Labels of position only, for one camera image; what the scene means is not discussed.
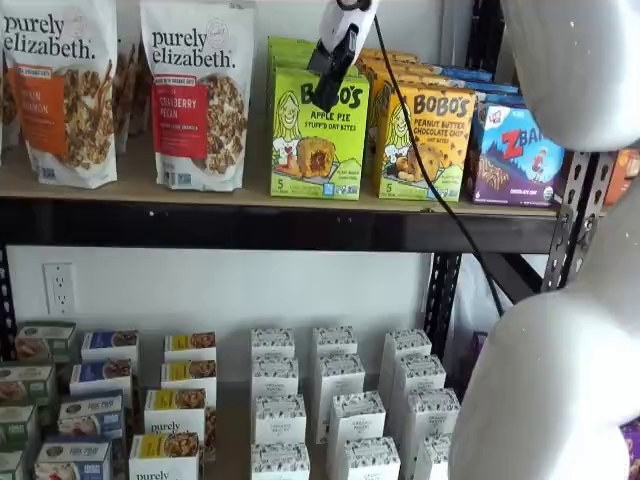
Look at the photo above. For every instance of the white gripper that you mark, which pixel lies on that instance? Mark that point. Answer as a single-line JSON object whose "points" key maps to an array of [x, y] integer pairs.
{"points": [[345, 20]]}

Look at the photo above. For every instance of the green Bobo's apple pie box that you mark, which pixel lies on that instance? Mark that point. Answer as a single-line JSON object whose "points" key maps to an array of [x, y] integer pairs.
{"points": [[290, 43], [290, 61], [320, 150]]}

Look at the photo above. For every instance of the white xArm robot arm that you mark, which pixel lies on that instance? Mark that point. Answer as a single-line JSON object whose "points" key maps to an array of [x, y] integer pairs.
{"points": [[550, 375]]}

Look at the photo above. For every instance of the yellow Bobo's peanut butter box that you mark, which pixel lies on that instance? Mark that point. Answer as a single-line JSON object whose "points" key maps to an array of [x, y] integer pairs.
{"points": [[425, 82], [430, 150], [410, 67], [395, 55]]}

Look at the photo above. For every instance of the blue Zbar snack box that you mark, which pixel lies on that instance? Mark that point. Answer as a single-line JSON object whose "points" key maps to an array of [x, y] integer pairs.
{"points": [[465, 73], [500, 97], [490, 86], [515, 165]]}

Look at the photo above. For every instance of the black metal shelf rack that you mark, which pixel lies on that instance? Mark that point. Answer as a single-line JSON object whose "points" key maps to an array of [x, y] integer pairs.
{"points": [[250, 225]]}

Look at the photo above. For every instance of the large orange snack box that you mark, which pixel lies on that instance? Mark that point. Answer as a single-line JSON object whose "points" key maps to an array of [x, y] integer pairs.
{"points": [[622, 175]]}

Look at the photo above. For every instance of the yellow cereal box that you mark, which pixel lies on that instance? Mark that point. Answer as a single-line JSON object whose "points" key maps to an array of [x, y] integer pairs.
{"points": [[165, 457], [187, 375], [190, 346], [175, 412]]}

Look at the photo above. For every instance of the blue cereal box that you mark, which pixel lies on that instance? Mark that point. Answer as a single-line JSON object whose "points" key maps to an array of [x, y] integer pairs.
{"points": [[90, 417], [100, 377], [72, 462], [110, 345]]}

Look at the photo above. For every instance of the green cereal box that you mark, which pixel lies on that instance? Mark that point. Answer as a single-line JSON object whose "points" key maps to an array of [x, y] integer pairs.
{"points": [[17, 427], [11, 467], [27, 385], [45, 340]]}

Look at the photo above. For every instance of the purple snack box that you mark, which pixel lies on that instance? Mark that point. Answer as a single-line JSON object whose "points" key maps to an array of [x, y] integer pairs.
{"points": [[631, 450]]}

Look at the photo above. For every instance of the red label granola bag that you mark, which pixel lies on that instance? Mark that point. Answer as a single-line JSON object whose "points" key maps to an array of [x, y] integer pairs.
{"points": [[200, 100]]}

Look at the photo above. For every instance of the white plastic sheet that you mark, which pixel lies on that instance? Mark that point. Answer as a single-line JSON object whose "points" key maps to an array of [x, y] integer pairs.
{"points": [[472, 300]]}

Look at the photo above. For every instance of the white patterned carton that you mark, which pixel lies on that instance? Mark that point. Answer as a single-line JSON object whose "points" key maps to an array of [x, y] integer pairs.
{"points": [[356, 417], [406, 345], [272, 342], [342, 375], [434, 460], [280, 462], [432, 415], [280, 420], [371, 460], [420, 375], [335, 341], [275, 375]]}

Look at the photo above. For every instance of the white wall outlet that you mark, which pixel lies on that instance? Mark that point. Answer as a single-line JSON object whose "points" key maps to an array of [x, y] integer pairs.
{"points": [[60, 287]]}

